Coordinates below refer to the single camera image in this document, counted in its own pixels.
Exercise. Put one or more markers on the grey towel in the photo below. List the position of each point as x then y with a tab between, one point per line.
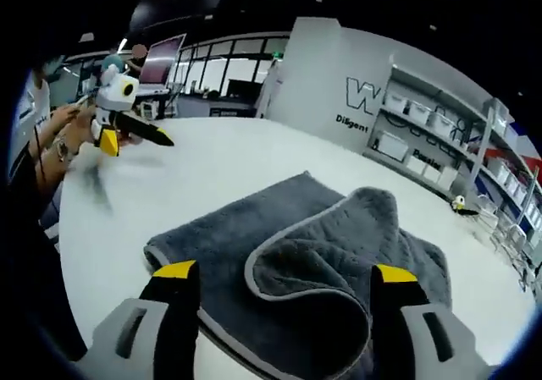
296	236

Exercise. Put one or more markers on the person's left hand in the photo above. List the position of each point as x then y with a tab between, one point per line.
80	134

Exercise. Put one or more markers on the large pink display screen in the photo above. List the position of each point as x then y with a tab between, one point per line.
161	60

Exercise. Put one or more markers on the dark reception counter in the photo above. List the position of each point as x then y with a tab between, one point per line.
220	107

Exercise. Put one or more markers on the black desktop monitor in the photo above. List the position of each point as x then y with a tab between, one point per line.
243	89

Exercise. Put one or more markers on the white hanging coat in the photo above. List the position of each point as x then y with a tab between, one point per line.
269	90

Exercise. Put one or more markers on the small white yellow device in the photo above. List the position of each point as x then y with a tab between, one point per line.
458	204

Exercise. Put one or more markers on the person's dark shirt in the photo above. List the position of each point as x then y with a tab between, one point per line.
34	270

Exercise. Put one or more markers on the metal storage shelf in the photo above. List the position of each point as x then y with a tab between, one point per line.
466	143

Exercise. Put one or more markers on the row of white storage bins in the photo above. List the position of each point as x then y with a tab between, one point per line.
419	111

